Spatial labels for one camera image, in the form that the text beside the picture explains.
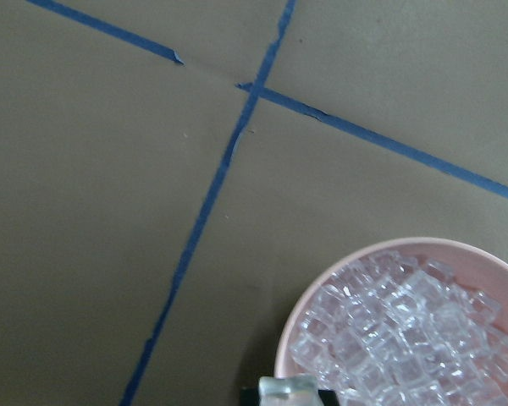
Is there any pile of ice cubes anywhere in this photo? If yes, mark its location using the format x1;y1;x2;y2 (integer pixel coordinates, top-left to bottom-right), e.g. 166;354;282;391
288;250;508;405

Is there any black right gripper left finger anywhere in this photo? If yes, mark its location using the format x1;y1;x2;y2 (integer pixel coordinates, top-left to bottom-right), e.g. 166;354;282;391
240;387;260;406

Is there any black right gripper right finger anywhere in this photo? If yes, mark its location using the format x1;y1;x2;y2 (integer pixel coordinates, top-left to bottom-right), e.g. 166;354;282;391
318;389;338;406

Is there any pink bowl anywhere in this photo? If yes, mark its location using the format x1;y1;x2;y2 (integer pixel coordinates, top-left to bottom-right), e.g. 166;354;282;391
273;236;508;406

